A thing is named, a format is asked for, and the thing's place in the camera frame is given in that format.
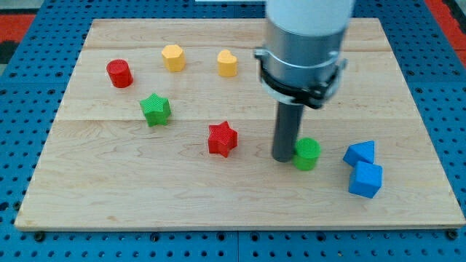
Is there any red star block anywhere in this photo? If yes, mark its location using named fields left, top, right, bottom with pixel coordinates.
left=208, top=121, right=238, bottom=158

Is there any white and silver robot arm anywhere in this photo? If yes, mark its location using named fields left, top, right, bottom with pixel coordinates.
left=254, top=0, right=355, bottom=109

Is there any green star block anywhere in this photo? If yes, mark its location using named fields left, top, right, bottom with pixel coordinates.
left=140, top=93, right=171, bottom=127

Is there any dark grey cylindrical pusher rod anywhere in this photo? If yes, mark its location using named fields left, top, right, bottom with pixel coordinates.
left=272, top=103, right=304, bottom=162

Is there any yellow heart block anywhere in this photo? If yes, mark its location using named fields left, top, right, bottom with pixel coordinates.
left=217, top=49, right=238, bottom=77

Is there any light wooden board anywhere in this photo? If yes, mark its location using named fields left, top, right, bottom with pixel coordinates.
left=15, top=18, right=465, bottom=231

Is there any green cylinder block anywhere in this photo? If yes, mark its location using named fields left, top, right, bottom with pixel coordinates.
left=292, top=138, right=321, bottom=171

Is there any yellow hexagon block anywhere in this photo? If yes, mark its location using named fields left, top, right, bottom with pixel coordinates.
left=161, top=44, right=186, bottom=72

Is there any red cylinder block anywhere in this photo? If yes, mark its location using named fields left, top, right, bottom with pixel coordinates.
left=106, top=59, right=133, bottom=88

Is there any blue triangle block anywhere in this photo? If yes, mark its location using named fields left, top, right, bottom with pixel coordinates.
left=343, top=140, right=375, bottom=167

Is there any blue cube block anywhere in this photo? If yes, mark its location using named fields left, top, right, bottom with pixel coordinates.
left=348, top=161, right=383, bottom=199

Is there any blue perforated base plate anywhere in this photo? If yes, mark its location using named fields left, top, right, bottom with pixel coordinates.
left=1, top=0, right=465, bottom=261

